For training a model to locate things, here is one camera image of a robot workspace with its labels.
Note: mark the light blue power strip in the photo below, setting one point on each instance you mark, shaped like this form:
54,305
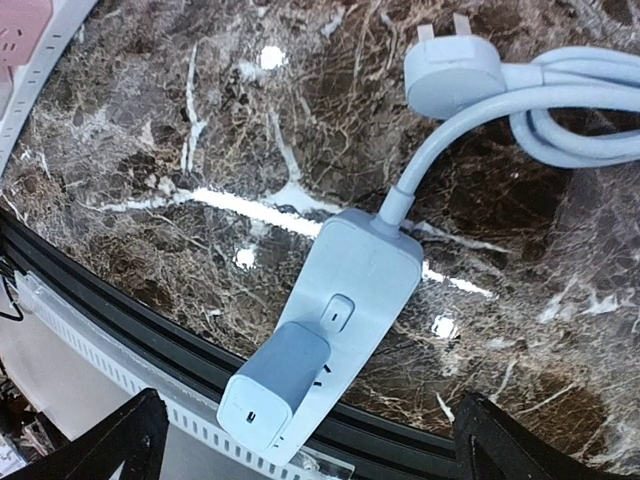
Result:
353,285

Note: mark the pink cube socket adapter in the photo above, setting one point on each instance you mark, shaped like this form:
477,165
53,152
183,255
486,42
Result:
22,23

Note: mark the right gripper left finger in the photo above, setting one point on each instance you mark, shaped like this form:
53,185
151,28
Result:
130,441

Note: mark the white slotted cable duct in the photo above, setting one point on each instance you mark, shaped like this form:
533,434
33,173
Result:
190,413

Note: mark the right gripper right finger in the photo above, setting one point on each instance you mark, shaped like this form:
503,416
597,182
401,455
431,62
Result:
489,444

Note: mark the small blue charger plug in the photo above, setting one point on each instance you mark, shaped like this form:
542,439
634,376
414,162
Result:
261,398

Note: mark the black front table rail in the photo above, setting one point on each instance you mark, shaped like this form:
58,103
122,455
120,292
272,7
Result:
200,364

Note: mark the white multicolour power strip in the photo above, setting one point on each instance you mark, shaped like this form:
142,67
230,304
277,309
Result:
21,85

